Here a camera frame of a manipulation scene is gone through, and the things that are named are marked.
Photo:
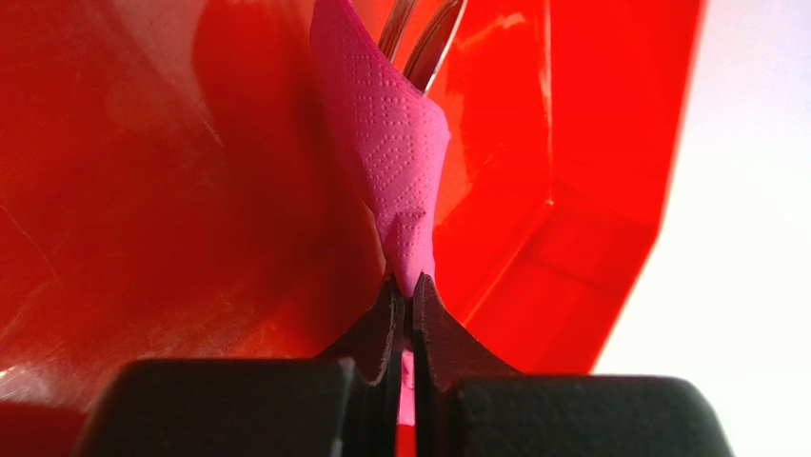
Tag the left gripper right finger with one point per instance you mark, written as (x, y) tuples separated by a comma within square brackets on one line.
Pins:
[(445, 356)]

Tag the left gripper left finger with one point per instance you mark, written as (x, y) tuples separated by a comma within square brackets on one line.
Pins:
[(372, 349)]

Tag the magenta paper napkin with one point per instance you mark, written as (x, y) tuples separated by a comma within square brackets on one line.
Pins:
[(393, 141)]

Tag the silver spoon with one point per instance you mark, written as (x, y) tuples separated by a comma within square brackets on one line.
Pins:
[(429, 53)]

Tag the silver fork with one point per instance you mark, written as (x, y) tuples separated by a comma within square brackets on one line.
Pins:
[(395, 27)]

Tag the red plastic bin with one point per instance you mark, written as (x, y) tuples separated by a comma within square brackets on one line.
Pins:
[(167, 189)]

